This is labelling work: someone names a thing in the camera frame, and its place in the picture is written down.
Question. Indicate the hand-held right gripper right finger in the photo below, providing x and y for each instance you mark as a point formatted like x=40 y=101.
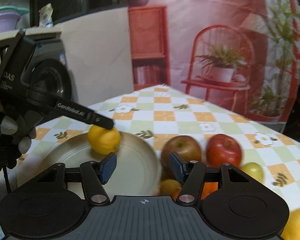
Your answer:
x=176 y=167

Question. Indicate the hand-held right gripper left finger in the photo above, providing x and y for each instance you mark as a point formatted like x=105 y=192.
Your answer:
x=109 y=167

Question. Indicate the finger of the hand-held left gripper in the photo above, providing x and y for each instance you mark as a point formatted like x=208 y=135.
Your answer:
x=85 y=116

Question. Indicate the streaked red-yellow apple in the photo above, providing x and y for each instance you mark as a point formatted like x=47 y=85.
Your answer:
x=182 y=147

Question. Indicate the beige plate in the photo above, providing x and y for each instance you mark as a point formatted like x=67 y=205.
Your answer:
x=135 y=162

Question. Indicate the yellow lemon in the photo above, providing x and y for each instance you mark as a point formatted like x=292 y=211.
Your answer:
x=103 y=141
x=298 y=226

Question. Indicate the person's left hand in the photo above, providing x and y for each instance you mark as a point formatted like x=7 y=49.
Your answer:
x=23 y=143

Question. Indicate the orange mandarin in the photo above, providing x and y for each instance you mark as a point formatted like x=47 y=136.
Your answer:
x=211 y=189
x=168 y=186

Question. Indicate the grey washing machine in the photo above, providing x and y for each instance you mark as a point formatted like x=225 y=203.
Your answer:
x=52 y=75

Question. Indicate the deep red apple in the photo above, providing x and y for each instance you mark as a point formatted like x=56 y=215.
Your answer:
x=223 y=150

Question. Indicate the purple plastic basin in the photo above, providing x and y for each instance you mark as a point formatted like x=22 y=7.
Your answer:
x=2 y=22

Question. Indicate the checkered floral tablecloth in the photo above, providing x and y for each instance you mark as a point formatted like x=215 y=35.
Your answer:
x=165 y=115

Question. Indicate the green plastic basin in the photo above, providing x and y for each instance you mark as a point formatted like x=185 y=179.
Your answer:
x=5 y=10

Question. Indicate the white plastic bag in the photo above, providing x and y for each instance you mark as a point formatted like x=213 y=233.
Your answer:
x=46 y=15

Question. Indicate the large green round fruit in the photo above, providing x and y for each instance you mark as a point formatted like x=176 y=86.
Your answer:
x=252 y=171

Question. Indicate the printed backdrop with red chair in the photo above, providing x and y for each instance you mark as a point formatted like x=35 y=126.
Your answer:
x=190 y=17

